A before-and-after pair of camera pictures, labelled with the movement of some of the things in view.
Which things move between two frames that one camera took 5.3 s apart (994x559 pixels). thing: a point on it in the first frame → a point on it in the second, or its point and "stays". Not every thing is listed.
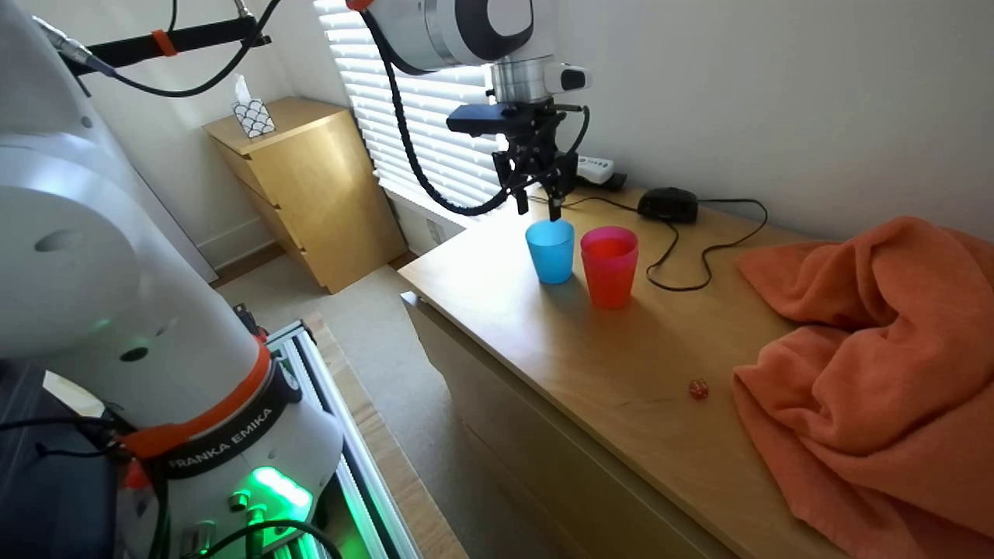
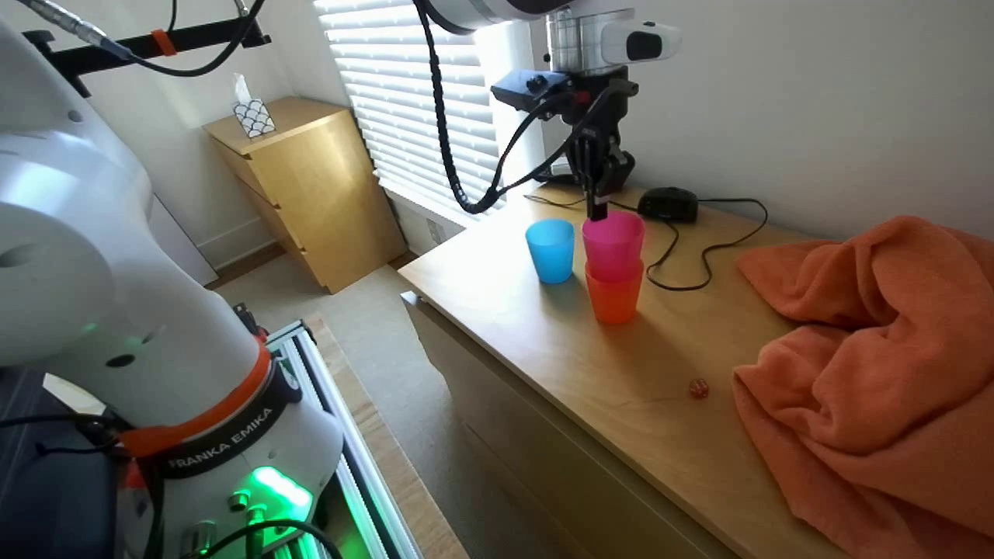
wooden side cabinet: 310,175 stays
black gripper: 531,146 → 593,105
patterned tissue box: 252,111 stays
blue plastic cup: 555,249 stays
